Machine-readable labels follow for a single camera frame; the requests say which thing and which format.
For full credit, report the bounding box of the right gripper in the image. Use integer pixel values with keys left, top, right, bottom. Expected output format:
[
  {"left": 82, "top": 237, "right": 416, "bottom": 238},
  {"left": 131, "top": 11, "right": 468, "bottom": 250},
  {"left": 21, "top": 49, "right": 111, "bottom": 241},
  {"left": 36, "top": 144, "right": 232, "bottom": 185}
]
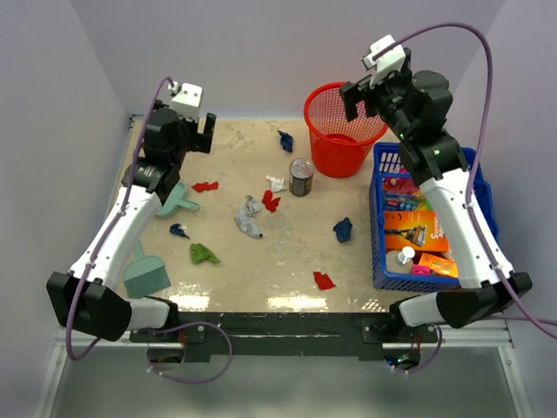
[{"left": 339, "top": 65, "right": 413, "bottom": 141}]

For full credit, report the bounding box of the teal dustpan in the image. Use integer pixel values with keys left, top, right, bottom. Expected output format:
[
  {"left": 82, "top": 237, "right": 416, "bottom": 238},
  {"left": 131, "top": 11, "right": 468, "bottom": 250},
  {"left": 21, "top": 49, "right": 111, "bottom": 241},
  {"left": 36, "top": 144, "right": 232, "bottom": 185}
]
[{"left": 156, "top": 180, "right": 201, "bottom": 219}]

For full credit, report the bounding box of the teal hand brush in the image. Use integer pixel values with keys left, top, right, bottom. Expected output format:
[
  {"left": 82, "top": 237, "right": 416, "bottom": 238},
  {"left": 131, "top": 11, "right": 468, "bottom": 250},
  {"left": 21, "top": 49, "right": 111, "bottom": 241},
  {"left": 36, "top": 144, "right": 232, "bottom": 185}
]
[{"left": 124, "top": 241, "right": 171, "bottom": 299}]

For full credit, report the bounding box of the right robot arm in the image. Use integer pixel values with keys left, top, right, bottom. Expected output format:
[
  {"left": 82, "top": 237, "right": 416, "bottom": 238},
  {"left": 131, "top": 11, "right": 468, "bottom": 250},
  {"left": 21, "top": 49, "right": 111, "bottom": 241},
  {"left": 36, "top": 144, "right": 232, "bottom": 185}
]
[{"left": 339, "top": 71, "right": 533, "bottom": 342}]

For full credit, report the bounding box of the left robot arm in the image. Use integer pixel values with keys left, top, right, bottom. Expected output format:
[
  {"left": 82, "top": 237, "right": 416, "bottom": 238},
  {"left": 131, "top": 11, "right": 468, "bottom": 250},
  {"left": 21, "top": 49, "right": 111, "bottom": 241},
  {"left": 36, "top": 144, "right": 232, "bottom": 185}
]
[{"left": 46, "top": 105, "right": 217, "bottom": 341}]

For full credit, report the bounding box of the red scrap left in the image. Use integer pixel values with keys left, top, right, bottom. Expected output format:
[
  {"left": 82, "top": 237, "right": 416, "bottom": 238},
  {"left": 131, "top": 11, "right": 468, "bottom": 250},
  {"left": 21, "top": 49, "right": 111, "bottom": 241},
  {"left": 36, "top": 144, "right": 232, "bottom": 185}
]
[{"left": 191, "top": 181, "right": 219, "bottom": 192}]

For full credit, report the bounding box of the red scrap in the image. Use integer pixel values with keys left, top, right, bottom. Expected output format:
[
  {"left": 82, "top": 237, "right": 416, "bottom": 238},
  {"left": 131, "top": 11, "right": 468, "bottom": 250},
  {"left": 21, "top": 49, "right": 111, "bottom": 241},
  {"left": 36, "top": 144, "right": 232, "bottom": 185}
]
[
  {"left": 261, "top": 190, "right": 281, "bottom": 212},
  {"left": 191, "top": 181, "right": 219, "bottom": 192},
  {"left": 313, "top": 271, "right": 336, "bottom": 291}
]

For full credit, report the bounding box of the red mesh waste basket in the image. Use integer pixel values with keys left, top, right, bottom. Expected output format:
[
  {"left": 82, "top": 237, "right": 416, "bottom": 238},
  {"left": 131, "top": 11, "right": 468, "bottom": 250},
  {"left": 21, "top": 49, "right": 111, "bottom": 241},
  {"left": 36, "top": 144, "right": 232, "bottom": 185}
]
[{"left": 304, "top": 82, "right": 388, "bottom": 179}]

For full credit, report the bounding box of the blue scrap near bin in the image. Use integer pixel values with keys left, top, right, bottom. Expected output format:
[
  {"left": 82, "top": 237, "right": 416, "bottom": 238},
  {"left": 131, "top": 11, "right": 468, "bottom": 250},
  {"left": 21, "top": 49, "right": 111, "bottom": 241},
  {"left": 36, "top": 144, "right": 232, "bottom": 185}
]
[{"left": 278, "top": 130, "right": 293, "bottom": 153}]

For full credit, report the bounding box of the small grey paper scrap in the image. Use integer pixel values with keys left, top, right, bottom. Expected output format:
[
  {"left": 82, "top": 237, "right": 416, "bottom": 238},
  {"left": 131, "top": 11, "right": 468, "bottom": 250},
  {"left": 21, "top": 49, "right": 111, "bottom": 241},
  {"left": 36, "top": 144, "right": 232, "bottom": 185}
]
[{"left": 245, "top": 195, "right": 264, "bottom": 217}]

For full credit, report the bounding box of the large grey paper scrap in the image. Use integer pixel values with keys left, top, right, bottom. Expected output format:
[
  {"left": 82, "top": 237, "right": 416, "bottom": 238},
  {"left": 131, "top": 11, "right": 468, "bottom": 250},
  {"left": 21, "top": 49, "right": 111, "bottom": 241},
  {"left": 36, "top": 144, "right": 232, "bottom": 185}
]
[{"left": 235, "top": 203, "right": 264, "bottom": 238}]

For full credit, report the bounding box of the white paper scrap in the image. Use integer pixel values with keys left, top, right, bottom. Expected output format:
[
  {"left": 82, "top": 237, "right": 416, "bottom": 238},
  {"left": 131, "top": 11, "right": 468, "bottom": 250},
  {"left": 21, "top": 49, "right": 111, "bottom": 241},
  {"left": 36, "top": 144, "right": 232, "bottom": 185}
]
[{"left": 265, "top": 174, "right": 287, "bottom": 193}]

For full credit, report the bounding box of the red scrap centre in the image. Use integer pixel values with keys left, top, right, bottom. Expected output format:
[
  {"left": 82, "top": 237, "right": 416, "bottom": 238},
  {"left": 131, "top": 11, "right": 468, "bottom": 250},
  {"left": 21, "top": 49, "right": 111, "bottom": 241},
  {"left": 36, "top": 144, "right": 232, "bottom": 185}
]
[{"left": 261, "top": 190, "right": 281, "bottom": 212}]

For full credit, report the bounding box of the tin food can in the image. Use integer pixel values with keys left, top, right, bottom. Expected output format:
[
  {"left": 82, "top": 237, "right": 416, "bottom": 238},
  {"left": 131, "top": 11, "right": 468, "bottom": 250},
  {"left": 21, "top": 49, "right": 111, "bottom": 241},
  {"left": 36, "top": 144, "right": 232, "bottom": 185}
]
[{"left": 289, "top": 158, "right": 314, "bottom": 197}]

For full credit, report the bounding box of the small blue scrap left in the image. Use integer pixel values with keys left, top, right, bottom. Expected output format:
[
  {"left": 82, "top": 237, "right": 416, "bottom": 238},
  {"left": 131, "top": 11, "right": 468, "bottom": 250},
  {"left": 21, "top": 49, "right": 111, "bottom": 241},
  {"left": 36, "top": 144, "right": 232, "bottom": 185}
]
[{"left": 169, "top": 223, "right": 190, "bottom": 239}]

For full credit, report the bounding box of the pink packet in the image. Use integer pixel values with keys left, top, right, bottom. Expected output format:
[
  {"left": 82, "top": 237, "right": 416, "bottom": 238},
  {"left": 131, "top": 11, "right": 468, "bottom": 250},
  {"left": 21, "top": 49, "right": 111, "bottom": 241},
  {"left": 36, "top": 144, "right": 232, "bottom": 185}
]
[{"left": 382, "top": 177, "right": 420, "bottom": 196}]

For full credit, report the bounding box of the green paper scrap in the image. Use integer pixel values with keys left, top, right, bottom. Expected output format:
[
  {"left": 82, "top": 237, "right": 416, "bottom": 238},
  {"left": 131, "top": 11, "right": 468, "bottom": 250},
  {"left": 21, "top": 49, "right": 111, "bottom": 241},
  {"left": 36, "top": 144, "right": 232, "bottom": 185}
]
[{"left": 189, "top": 243, "right": 220, "bottom": 265}]

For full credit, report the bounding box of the blue toothpaste box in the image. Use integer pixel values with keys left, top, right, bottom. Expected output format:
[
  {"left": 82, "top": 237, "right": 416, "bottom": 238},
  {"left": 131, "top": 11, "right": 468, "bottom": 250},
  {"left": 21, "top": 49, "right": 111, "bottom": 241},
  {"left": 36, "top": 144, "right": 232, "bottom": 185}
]
[{"left": 383, "top": 193, "right": 422, "bottom": 212}]

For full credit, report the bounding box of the blue scrap right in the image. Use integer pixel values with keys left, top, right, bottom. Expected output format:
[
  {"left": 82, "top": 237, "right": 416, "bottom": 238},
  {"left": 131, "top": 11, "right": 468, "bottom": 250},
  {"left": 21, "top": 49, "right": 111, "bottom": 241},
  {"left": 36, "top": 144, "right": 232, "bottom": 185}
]
[{"left": 333, "top": 217, "right": 352, "bottom": 243}]

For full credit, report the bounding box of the orange razor package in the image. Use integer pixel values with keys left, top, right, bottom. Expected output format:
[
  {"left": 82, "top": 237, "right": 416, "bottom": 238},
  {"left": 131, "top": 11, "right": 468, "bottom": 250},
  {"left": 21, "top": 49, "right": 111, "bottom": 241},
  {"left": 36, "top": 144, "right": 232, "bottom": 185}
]
[{"left": 383, "top": 211, "right": 449, "bottom": 253}]

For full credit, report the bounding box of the blue plastic basket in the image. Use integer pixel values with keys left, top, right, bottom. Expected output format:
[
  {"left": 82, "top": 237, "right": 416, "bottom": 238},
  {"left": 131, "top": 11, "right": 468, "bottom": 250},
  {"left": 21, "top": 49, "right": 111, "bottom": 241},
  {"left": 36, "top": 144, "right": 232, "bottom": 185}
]
[{"left": 369, "top": 142, "right": 496, "bottom": 293}]

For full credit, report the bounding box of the red scrap front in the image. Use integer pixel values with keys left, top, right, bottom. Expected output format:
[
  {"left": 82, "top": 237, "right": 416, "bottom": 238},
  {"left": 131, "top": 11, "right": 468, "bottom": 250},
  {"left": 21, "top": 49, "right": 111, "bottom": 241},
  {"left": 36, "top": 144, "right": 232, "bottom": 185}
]
[{"left": 313, "top": 271, "right": 336, "bottom": 291}]

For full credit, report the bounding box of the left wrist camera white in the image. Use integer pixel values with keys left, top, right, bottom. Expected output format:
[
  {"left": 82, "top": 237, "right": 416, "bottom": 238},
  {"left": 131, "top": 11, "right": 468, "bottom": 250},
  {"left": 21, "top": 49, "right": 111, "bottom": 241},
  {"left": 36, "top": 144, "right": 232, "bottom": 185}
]
[{"left": 168, "top": 82, "right": 204, "bottom": 121}]

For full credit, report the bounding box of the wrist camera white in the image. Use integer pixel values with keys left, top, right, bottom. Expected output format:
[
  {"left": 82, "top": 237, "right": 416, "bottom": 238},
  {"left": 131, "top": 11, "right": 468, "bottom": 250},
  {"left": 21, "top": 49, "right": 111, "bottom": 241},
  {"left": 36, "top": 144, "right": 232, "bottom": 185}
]
[
  {"left": 361, "top": 35, "right": 406, "bottom": 86},
  {"left": 168, "top": 82, "right": 204, "bottom": 121}
]

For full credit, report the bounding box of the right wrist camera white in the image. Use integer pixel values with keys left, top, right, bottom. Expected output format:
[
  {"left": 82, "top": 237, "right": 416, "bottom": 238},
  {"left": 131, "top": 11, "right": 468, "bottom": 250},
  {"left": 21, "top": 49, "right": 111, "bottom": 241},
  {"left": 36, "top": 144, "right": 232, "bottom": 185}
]
[{"left": 361, "top": 35, "right": 406, "bottom": 86}]

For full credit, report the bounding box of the black base frame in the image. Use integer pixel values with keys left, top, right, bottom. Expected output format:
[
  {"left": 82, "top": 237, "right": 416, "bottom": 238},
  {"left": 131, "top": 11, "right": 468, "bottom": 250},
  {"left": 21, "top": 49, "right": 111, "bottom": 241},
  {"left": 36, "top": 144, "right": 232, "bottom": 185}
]
[{"left": 130, "top": 312, "right": 438, "bottom": 362}]

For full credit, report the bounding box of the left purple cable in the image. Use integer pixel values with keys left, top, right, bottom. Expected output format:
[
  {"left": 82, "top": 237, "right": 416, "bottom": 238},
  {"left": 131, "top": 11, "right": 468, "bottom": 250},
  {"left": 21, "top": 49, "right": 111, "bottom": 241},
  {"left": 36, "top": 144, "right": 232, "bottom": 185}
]
[{"left": 64, "top": 76, "right": 234, "bottom": 384}]

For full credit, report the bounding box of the purple cable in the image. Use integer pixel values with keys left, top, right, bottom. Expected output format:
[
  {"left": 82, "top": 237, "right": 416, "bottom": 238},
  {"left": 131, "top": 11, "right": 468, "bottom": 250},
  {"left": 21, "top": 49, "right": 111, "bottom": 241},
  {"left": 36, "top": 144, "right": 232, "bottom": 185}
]
[
  {"left": 64, "top": 76, "right": 234, "bottom": 384},
  {"left": 372, "top": 22, "right": 557, "bottom": 375}
]

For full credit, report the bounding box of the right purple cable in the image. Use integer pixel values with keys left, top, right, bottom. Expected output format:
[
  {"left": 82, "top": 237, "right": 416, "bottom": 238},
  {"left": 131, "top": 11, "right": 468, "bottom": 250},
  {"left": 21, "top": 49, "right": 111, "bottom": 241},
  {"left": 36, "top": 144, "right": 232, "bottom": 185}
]
[{"left": 372, "top": 22, "right": 557, "bottom": 375}]

